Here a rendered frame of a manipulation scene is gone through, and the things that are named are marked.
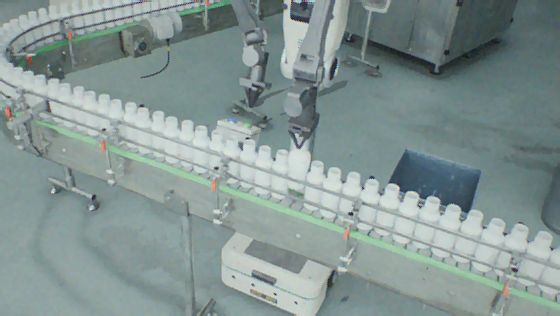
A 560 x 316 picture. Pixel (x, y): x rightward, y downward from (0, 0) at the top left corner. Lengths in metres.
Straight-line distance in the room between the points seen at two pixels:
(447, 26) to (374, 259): 3.70
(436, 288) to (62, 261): 2.02
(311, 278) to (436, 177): 0.75
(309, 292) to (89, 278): 1.15
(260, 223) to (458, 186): 0.86
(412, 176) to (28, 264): 2.01
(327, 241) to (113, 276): 1.49
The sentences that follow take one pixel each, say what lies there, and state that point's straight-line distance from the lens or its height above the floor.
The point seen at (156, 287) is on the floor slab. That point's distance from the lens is 2.81.
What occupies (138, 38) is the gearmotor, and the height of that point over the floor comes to 0.96.
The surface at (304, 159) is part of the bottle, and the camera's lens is 1.59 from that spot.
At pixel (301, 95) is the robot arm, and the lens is 1.42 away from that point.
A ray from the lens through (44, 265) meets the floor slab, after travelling 3.06.
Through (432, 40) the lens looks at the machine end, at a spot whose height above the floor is 0.33.
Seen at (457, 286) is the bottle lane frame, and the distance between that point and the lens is 1.66.
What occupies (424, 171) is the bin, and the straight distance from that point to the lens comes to 2.22.
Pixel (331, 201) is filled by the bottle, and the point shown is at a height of 1.07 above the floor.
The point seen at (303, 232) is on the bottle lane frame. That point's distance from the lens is 1.71.
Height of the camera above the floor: 2.07
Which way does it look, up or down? 34 degrees down
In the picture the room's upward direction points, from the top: 4 degrees clockwise
